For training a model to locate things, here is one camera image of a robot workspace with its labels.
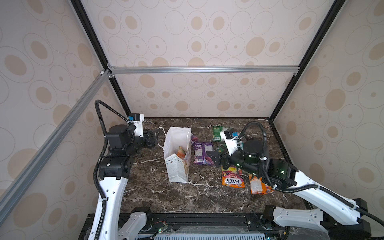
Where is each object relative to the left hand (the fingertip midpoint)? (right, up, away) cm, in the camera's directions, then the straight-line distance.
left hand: (158, 129), depth 65 cm
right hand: (+23, -8, -3) cm, 25 cm away
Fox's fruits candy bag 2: (+38, -27, +22) cm, 52 cm away
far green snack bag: (+32, 0, +49) cm, 59 cm away
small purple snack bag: (+15, -6, +39) cm, 42 cm away
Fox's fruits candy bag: (+8, -14, +23) cm, 27 cm away
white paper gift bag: (+5, -9, +28) cm, 30 cm away
